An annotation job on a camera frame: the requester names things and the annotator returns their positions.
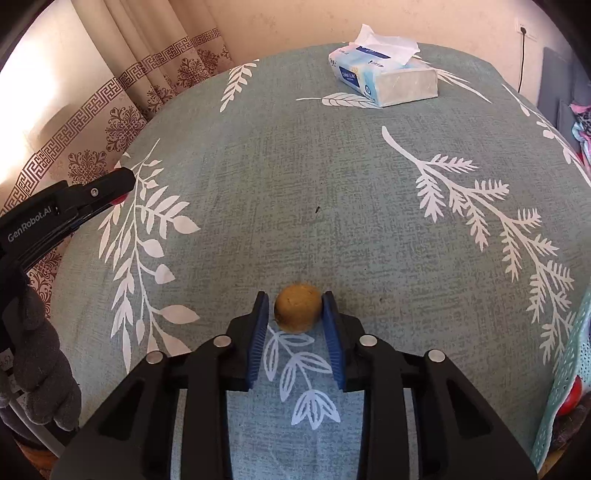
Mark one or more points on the white wall socket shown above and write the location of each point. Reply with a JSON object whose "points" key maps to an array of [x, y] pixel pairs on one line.
{"points": [[526, 30]]}

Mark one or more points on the pile of clothes and bedding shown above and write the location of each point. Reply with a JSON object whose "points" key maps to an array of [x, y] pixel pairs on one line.
{"points": [[578, 109]]}

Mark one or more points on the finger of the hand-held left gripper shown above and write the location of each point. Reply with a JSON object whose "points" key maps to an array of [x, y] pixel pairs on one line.
{"points": [[97, 194]]}

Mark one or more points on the beige patterned curtain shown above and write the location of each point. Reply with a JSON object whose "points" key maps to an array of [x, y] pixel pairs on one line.
{"points": [[138, 46]]}

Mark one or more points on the grey sofa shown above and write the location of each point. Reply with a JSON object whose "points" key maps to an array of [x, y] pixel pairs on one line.
{"points": [[551, 83]]}

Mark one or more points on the small round brown fruit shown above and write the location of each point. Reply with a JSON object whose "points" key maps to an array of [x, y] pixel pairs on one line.
{"points": [[298, 307]]}

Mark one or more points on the light blue lattice plastic basket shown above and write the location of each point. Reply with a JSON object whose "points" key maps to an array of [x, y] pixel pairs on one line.
{"points": [[561, 364]]}

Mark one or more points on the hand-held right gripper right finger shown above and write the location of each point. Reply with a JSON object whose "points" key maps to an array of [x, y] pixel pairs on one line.
{"points": [[333, 337]]}

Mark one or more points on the red cherry tomato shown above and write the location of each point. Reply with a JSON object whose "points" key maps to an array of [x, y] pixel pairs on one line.
{"points": [[119, 200]]}

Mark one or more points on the person's left hand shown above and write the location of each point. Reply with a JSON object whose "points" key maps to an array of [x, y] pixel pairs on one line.
{"points": [[41, 364]]}

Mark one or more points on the tissue pack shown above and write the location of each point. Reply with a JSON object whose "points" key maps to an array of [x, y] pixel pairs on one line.
{"points": [[383, 74]]}

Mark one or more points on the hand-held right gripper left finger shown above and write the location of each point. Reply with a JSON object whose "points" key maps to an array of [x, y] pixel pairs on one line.
{"points": [[258, 337]]}

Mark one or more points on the small red tomato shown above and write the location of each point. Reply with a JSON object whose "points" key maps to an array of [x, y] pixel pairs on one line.
{"points": [[571, 399]]}

